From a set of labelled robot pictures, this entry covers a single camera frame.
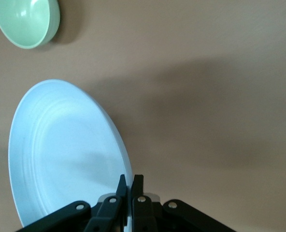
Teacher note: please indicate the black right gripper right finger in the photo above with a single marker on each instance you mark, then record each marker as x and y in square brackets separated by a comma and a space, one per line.
[147, 215]

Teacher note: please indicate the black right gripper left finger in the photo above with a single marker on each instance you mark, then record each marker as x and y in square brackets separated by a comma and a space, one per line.
[106, 212]

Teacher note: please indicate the light blue plate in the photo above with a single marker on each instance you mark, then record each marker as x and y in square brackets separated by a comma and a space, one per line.
[68, 149]

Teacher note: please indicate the brown table cover sheet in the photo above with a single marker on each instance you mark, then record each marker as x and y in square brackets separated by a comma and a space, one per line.
[205, 96]

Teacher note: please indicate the green bowl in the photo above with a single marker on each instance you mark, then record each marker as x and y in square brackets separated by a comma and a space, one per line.
[24, 21]

